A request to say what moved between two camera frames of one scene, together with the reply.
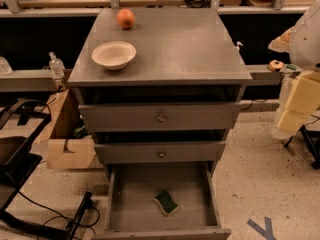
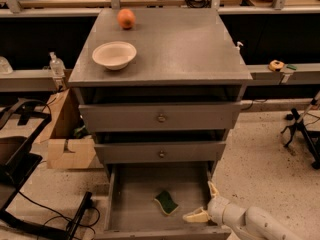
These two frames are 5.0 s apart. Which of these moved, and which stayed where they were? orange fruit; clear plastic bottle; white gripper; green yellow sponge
Moved: white gripper
Stayed: clear plastic bottle; green yellow sponge; orange fruit
